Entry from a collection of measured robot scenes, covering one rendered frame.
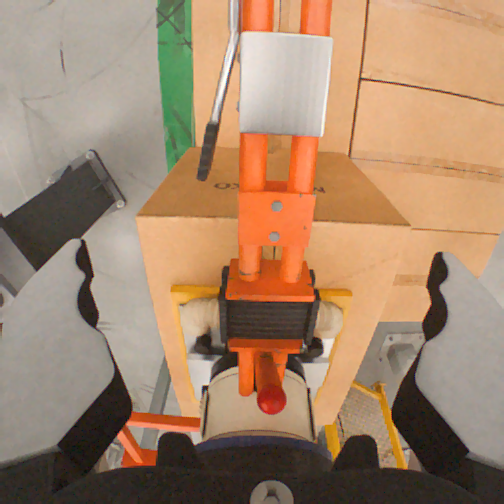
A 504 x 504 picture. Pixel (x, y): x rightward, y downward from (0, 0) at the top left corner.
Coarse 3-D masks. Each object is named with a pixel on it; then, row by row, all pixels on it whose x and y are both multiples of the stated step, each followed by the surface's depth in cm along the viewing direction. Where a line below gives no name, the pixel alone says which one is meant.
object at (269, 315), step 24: (264, 264) 31; (240, 288) 28; (264, 288) 28; (288, 288) 28; (312, 288) 28; (240, 312) 30; (264, 312) 30; (288, 312) 30; (312, 312) 29; (240, 336) 32; (264, 336) 32; (288, 336) 32; (312, 336) 31
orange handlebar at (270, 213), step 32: (256, 0) 16; (320, 0) 16; (320, 32) 17; (256, 160) 22; (256, 192) 23; (288, 192) 24; (256, 224) 25; (288, 224) 25; (256, 256) 27; (288, 256) 27; (160, 416) 48; (128, 448) 54
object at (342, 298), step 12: (324, 300) 46; (336, 300) 46; (348, 300) 46; (348, 312) 48; (336, 336) 51; (312, 348) 48; (324, 348) 52; (336, 348) 53; (324, 384) 59; (312, 396) 61
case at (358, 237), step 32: (192, 160) 64; (224, 160) 64; (288, 160) 65; (320, 160) 67; (160, 192) 48; (192, 192) 48; (224, 192) 48; (320, 192) 50; (352, 192) 51; (160, 224) 41; (192, 224) 41; (224, 224) 41; (320, 224) 41; (352, 224) 41; (384, 224) 41; (160, 256) 44; (192, 256) 44; (224, 256) 44; (320, 256) 44; (352, 256) 44; (384, 256) 44; (160, 288) 48; (320, 288) 47; (352, 288) 47; (384, 288) 47; (160, 320) 52; (352, 320) 51; (352, 352) 56; (192, 416) 71; (320, 416) 71
